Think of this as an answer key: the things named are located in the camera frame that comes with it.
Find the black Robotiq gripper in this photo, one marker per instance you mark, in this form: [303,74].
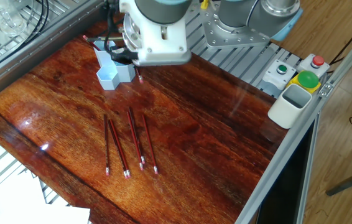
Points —
[125,58]

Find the light blue hexagonal pen holder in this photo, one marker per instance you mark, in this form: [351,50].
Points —
[109,78]

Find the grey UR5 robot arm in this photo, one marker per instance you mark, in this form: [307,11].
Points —
[257,15]

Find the white rounded rectangular pen holder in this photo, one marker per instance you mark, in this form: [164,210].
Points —
[285,112]

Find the brown wood-grain board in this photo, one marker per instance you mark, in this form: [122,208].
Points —
[213,137]

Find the clear plastic container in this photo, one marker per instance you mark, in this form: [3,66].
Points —
[5,17]

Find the white control button box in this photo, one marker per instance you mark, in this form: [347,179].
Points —
[274,78]

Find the large white paper sheet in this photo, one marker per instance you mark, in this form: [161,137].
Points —
[8,208]

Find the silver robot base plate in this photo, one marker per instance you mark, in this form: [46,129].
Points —
[226,34]

